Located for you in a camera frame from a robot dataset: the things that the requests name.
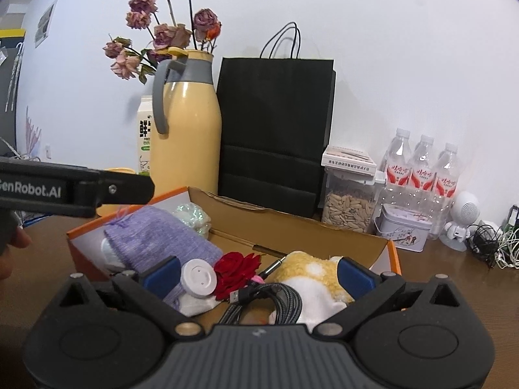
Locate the black paper bag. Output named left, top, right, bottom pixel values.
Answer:
left=217, top=22, right=336, bottom=220

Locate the purple knitted pouch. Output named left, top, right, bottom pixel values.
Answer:
left=103, top=206, right=223, bottom=312

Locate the white robot speaker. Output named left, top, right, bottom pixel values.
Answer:
left=440, top=192, right=479, bottom=252

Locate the yellow mug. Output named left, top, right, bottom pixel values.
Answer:
left=97, top=167, right=137, bottom=218

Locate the red fabric rose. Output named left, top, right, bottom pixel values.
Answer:
left=213, top=252, right=262, bottom=301

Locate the yellow white plush hamster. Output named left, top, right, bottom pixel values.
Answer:
left=268, top=251, right=356, bottom=331

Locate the framed wall picture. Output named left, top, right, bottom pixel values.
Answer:
left=34, top=3, right=56, bottom=48

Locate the small white round case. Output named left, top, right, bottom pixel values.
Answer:
left=181, top=259, right=216, bottom=301

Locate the person's left hand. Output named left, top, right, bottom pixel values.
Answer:
left=0, top=229, right=33, bottom=280

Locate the clear container of nuts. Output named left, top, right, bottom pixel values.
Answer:
left=322, top=170, right=386, bottom=234

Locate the flat white box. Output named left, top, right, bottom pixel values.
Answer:
left=321, top=145, right=378, bottom=177

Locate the braided charging cable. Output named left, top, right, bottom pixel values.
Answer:
left=221, top=257, right=303, bottom=325

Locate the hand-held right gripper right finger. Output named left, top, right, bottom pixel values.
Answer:
left=314, top=256, right=463, bottom=337

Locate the iridescent plastic bag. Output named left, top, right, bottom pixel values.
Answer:
left=170, top=205, right=212, bottom=238

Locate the yellow thermos jug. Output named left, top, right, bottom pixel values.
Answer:
left=152, top=46, right=223, bottom=204

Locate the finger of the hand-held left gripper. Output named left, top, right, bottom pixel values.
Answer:
left=77, top=167, right=157, bottom=217

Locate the red cardboard box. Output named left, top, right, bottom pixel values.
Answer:
left=66, top=186, right=402, bottom=312

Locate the water bottle red label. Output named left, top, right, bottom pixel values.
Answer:
left=382, top=128, right=413, bottom=205
left=429, top=143, right=461, bottom=241
left=409, top=135, right=437, bottom=207

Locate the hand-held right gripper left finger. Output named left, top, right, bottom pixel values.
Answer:
left=60, top=256, right=203, bottom=337

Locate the tangle of charger cables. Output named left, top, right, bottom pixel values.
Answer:
left=466, top=221, right=519, bottom=270

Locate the white milk carton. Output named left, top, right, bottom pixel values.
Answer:
left=136, top=95, right=155, bottom=177

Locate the dried rose bouquet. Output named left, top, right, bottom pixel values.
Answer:
left=103, top=0, right=222, bottom=86

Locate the white printed tin box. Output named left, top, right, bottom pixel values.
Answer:
left=374, top=203, right=430, bottom=251

